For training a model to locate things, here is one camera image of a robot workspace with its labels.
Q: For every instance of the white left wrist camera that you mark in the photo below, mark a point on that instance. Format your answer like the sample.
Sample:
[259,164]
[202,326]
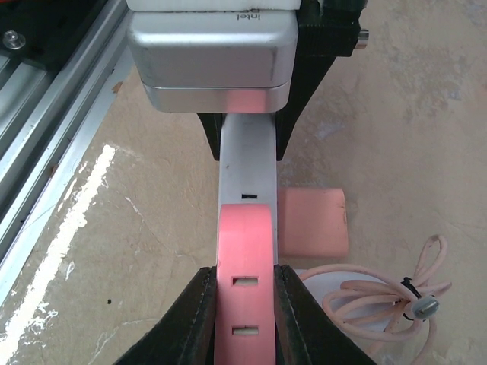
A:
[214,56]

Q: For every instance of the white usb charger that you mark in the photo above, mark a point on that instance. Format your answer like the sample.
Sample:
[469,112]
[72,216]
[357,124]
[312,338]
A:
[325,283]

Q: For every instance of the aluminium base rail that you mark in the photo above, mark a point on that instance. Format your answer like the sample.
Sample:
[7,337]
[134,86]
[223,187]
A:
[48,120]

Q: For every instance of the pink rectangular adapter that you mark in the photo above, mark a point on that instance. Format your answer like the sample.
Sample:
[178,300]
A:
[312,223]

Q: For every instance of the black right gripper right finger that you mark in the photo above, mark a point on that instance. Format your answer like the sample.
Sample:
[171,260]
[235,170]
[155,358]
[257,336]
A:
[304,333]

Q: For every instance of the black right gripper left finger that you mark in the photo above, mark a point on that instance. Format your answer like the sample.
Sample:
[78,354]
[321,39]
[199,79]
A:
[186,332]

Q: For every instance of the white power strip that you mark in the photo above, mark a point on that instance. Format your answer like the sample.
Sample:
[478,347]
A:
[248,165]

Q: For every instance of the pink round plug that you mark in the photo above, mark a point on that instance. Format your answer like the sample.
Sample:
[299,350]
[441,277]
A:
[245,320]

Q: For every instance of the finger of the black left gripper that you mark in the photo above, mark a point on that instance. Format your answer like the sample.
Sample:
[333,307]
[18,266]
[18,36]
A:
[212,124]
[327,30]

